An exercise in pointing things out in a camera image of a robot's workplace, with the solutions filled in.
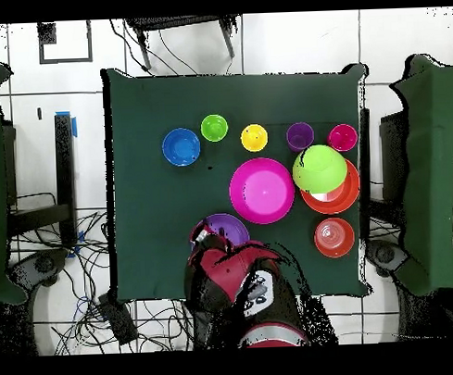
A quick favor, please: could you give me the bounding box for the green bowl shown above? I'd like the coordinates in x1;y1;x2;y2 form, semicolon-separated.
291;144;349;196

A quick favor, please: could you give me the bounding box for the black metal frame beam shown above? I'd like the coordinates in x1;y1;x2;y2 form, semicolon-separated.
3;112;79;249

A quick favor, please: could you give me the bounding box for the purple cup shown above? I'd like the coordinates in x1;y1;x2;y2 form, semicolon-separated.
285;121;316;154

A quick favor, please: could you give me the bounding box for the small orange bowl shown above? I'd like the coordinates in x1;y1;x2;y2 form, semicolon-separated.
313;217;357;259

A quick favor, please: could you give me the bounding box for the black stool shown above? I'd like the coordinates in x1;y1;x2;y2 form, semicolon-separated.
124;14;243;72

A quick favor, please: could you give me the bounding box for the blue tape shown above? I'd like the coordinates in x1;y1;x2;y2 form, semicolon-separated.
54;109;79;139

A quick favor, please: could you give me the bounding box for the yellow cup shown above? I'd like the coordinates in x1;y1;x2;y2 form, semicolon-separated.
239;123;270;154

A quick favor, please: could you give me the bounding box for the blue bowl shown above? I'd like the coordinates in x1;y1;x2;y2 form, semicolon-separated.
161;127;203;168

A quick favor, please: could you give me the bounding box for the purple bowl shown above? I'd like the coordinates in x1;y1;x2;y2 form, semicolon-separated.
189;212;251;250

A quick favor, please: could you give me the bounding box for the large pink bowl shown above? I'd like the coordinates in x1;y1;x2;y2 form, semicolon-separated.
227;156;297;226

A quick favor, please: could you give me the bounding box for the dark green tablecloth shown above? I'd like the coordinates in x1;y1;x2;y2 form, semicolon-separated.
100;58;376;306

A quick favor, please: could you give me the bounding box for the black power box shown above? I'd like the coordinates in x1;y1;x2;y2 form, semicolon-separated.
96;292;139;346

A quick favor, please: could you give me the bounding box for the tangle of cables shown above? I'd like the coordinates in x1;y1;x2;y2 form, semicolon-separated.
6;186;196;357

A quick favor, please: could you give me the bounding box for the black metal post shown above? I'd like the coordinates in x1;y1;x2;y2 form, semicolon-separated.
357;107;374;239

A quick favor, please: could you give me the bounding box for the pink cup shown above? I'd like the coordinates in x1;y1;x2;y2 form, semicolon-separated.
326;123;359;154

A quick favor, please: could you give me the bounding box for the green cup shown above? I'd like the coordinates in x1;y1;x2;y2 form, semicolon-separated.
200;113;230;143

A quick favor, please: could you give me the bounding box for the large orange bowl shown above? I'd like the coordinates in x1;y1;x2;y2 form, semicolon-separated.
299;158;362;217

